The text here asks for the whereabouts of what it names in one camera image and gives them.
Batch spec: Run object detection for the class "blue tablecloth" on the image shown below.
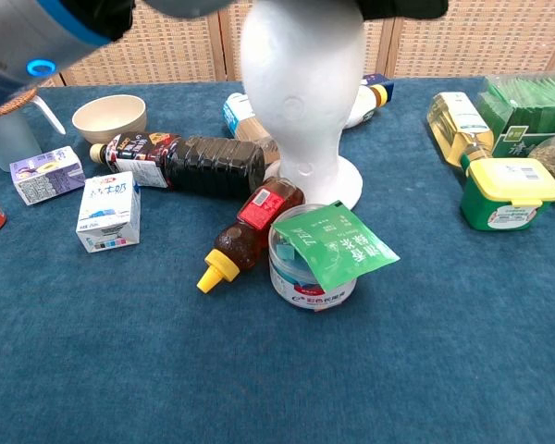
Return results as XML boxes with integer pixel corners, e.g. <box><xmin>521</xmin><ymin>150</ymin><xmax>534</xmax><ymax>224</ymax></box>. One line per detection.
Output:
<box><xmin>0</xmin><ymin>76</ymin><xmax>555</xmax><ymax>444</ymax></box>

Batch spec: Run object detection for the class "honey bottle with yellow cap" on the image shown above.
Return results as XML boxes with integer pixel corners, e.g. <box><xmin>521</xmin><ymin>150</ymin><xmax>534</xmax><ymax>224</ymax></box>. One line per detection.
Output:
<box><xmin>196</xmin><ymin>176</ymin><xmax>306</xmax><ymax>294</ymax></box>

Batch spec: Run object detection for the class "clear round clip container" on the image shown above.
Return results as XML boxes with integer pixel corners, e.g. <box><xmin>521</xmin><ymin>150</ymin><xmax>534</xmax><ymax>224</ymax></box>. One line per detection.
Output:
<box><xmin>267</xmin><ymin>203</ymin><xmax>358</xmax><ymax>314</ymax></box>

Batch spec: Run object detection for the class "clear box of green packets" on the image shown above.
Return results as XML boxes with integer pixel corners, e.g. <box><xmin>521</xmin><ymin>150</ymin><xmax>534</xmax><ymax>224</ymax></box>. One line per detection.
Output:
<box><xmin>474</xmin><ymin>71</ymin><xmax>555</xmax><ymax>161</ymax></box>

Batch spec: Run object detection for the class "green tea packet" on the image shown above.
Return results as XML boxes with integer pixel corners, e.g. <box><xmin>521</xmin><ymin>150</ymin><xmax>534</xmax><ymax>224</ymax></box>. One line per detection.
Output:
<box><xmin>273</xmin><ymin>200</ymin><xmax>401</xmax><ymax>293</ymax></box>

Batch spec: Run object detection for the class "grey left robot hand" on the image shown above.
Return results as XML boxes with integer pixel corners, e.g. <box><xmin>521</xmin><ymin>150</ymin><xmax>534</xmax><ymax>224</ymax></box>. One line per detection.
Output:
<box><xmin>136</xmin><ymin>0</ymin><xmax>260</xmax><ymax>19</ymax></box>

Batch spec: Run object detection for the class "dark soy sauce bottle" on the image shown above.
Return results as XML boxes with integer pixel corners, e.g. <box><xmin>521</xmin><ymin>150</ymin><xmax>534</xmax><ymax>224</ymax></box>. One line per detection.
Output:
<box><xmin>89</xmin><ymin>131</ymin><xmax>267</xmax><ymax>194</ymax></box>

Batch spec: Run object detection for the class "beige bowl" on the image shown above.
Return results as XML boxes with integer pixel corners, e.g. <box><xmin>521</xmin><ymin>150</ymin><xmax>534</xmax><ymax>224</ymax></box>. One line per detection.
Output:
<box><xmin>71</xmin><ymin>94</ymin><xmax>148</xmax><ymax>145</ymax></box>

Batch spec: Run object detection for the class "green tub with yellow lid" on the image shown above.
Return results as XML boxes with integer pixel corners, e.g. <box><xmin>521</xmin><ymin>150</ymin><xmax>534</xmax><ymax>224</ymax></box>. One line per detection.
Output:
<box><xmin>460</xmin><ymin>156</ymin><xmax>555</xmax><ymax>231</ymax></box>

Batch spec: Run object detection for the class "white milk carton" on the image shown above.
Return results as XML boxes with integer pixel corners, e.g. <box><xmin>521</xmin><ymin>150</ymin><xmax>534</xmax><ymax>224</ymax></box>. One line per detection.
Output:
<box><xmin>75</xmin><ymin>170</ymin><xmax>142</xmax><ymax>254</ymax></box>

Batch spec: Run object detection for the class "black baseball cap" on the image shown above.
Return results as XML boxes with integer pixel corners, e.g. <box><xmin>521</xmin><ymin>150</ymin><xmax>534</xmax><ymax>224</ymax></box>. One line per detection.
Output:
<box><xmin>351</xmin><ymin>0</ymin><xmax>450</xmax><ymax>22</ymax></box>

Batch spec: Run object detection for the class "translucent plastic pitcher with handle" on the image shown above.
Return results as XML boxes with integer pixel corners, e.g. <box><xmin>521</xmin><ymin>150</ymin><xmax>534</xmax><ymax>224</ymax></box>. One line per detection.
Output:
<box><xmin>0</xmin><ymin>95</ymin><xmax>68</xmax><ymax>173</ymax></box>

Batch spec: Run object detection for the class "dark blue box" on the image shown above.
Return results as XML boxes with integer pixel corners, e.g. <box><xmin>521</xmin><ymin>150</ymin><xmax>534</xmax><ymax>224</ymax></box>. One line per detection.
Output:
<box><xmin>363</xmin><ymin>72</ymin><xmax>396</xmax><ymax>94</ymax></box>

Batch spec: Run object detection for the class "woven folding screen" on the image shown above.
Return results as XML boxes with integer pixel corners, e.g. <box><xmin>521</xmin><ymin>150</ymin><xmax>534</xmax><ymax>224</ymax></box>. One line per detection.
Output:
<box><xmin>27</xmin><ymin>0</ymin><xmax>555</xmax><ymax>88</ymax></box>

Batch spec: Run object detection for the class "purple milk carton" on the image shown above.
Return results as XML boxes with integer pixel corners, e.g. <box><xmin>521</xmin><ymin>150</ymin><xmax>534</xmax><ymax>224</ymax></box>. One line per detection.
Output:
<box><xmin>8</xmin><ymin>145</ymin><xmax>87</xmax><ymax>206</ymax></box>

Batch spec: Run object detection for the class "white foam mannequin head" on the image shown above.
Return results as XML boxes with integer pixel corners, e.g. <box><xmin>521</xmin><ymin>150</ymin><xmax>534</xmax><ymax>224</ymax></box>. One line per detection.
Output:
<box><xmin>239</xmin><ymin>0</ymin><xmax>366</xmax><ymax>212</ymax></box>

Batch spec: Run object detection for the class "round woven rattan lid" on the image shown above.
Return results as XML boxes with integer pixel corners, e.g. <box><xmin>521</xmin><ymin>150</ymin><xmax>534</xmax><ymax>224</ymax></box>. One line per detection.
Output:
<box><xmin>0</xmin><ymin>87</ymin><xmax>39</xmax><ymax>123</ymax></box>

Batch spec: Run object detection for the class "yellow cooking oil bottle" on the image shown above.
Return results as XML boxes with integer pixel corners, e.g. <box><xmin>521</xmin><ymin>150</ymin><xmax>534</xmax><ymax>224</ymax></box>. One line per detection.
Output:
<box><xmin>425</xmin><ymin>91</ymin><xmax>496</xmax><ymax>175</ymax></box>

